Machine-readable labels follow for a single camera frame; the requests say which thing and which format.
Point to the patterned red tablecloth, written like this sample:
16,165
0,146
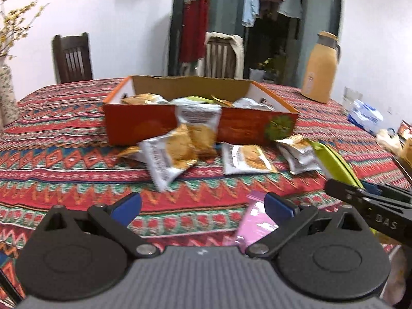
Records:
57,152

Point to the red tassel hanging decoration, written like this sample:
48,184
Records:
194,26

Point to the white grey snack pack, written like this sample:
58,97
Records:
248,103

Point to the chair with beige cloth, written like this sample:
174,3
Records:
224,57

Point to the dark wooden chair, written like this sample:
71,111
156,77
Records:
71,58

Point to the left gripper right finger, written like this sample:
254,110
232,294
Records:
291,220

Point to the long green snack bar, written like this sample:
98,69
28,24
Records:
334,166

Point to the hanging blue shirt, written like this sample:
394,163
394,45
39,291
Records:
250,12

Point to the pink snack pack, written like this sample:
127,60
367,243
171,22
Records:
254,225

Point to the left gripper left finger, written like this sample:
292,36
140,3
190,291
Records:
111,221

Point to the oat crisp pack against box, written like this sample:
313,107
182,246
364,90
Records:
202,122

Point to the oat crisp pack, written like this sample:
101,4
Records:
202,122
299,154
245,159
168,156

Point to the white blue tissue pack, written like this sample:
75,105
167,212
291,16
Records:
365,117

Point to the oat crisp pack on pile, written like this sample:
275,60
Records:
168,156

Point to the large orange snack bag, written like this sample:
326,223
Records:
222,102

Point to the drinking glass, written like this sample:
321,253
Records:
349,98

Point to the orange thermos jug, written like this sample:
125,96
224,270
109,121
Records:
321,68

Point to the orange pumpkin cardboard box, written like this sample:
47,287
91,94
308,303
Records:
227,110

